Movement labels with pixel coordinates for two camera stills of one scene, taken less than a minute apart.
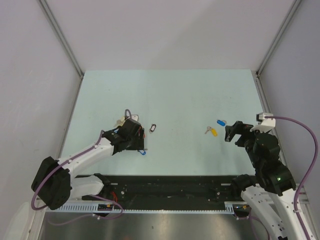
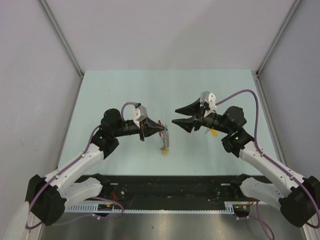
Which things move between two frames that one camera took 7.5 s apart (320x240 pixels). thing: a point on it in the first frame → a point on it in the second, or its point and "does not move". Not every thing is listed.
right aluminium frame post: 278,35 does not move
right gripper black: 238,127 → 188,123
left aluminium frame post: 61,35 does not move
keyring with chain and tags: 144,153 → 165,134
